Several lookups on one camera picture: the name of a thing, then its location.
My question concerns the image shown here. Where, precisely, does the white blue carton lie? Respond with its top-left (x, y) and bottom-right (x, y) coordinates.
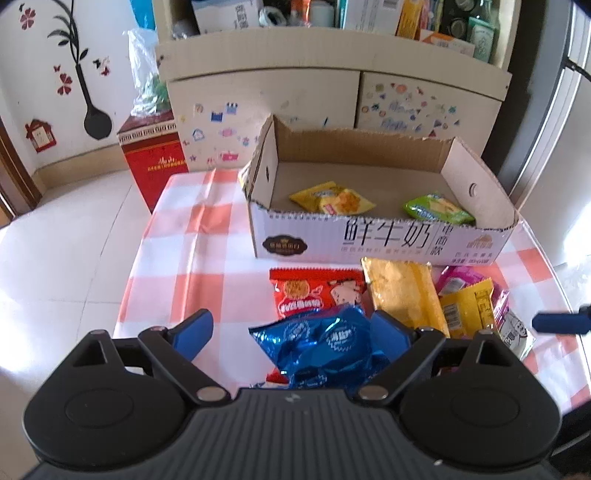
top-left (191, 0), bottom-right (264, 34)

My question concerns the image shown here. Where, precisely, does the black cable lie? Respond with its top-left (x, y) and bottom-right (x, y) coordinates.
top-left (561, 55), bottom-right (591, 80)

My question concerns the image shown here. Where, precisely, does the clear plastic bag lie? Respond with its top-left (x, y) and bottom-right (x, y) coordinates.
top-left (127, 28), bottom-right (174, 117)

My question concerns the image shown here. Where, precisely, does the white chef print snack packet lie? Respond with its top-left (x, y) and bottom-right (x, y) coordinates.
top-left (495, 307), bottom-right (536, 361)

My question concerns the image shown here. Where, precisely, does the red snack packet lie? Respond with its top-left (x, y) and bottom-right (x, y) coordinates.
top-left (267, 267), bottom-right (369, 386)

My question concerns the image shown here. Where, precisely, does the black vase wall sticker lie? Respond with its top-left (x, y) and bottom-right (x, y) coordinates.
top-left (21, 0), bottom-right (114, 140)

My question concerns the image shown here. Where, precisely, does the cream cabinet with stickers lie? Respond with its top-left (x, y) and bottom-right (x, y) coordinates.
top-left (152, 0), bottom-right (513, 175)

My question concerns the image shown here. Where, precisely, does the yellow-orange striped snack packet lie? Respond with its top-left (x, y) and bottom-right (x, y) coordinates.
top-left (361, 257), bottom-right (451, 340)

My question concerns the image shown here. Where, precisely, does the green snack packet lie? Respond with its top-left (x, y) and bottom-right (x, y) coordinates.
top-left (403, 193), bottom-right (476, 227)

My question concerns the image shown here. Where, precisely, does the small yellow snack packet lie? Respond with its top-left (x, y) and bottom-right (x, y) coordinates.
top-left (438, 279), bottom-right (496, 340)

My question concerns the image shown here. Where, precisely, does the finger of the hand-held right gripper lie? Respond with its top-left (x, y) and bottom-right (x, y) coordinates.
top-left (532, 304), bottom-right (591, 336)

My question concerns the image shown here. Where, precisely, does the red gift box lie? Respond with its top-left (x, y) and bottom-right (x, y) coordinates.
top-left (116, 110), bottom-right (191, 214)

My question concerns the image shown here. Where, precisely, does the magenta snack packet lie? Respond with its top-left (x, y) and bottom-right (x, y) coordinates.
top-left (436, 265), bottom-right (497, 296)

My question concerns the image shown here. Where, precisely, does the silver refrigerator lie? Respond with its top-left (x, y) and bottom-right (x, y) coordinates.
top-left (496, 0), bottom-right (591, 278)

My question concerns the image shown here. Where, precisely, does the red house wall sticker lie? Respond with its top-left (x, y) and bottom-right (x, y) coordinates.
top-left (25, 119), bottom-right (57, 153)

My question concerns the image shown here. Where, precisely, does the wooden door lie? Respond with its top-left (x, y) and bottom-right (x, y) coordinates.
top-left (0, 115), bottom-right (44, 219)

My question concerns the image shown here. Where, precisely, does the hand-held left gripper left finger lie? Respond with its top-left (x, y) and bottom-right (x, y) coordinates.
top-left (69, 308), bottom-right (232, 407)

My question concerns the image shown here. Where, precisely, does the yellow box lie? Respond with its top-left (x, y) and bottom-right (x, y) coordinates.
top-left (396, 0), bottom-right (432, 38)

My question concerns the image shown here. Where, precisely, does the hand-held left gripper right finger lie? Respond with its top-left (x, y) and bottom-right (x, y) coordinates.
top-left (353, 310), bottom-right (525, 402)

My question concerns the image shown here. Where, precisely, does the orange white checkered tablecloth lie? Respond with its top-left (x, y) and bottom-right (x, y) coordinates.
top-left (113, 168), bottom-right (585, 416)

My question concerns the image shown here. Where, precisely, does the green box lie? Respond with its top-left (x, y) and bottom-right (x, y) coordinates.
top-left (466, 16), bottom-right (498, 64)

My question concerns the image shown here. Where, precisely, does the orange white box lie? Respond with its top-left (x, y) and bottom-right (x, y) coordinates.
top-left (420, 31), bottom-right (476, 58)

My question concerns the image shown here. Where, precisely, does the blue foil snack packet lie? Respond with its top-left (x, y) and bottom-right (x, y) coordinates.
top-left (248, 305), bottom-right (393, 391)

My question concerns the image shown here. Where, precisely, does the pink white snack packet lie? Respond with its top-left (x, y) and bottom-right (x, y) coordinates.
top-left (492, 290), bottom-right (511, 324)

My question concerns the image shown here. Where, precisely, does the white cardboard box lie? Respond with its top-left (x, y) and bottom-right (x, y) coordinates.
top-left (238, 114), bottom-right (520, 267)

